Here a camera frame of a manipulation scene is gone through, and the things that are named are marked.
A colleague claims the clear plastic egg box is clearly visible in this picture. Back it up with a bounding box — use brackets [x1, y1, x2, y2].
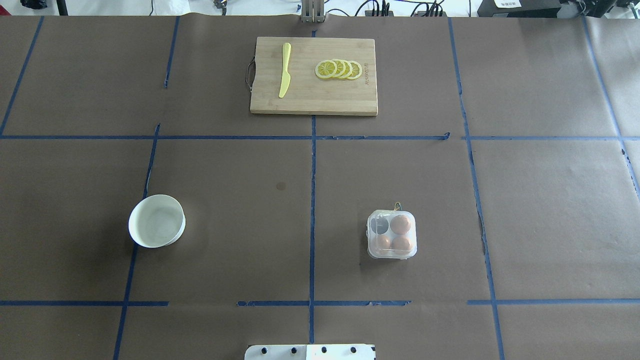
[366, 209, 418, 260]

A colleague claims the brown egg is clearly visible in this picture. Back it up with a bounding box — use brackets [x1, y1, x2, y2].
[390, 214, 413, 235]
[391, 235, 413, 253]
[374, 234, 393, 253]

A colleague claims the black computer box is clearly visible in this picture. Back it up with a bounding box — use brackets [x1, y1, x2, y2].
[477, 0, 562, 18]

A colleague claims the wooden cutting board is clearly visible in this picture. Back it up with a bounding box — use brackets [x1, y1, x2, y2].
[250, 36, 378, 117]

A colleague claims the yellow plastic knife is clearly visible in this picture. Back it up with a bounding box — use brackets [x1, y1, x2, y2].
[278, 42, 292, 99]

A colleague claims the yellow lemon slice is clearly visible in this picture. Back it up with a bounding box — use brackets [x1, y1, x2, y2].
[347, 61, 362, 80]
[339, 60, 353, 79]
[314, 60, 339, 79]
[331, 59, 348, 79]

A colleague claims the white round bowl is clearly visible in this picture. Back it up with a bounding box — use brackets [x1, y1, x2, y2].
[128, 194, 186, 249]

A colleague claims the orange black usb hub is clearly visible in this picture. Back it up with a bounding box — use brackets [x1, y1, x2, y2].
[378, 6, 448, 18]

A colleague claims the aluminium frame post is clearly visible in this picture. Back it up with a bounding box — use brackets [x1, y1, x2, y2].
[301, 0, 326, 24]

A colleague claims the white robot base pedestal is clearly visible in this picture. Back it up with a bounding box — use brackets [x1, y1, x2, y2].
[244, 343, 377, 360]

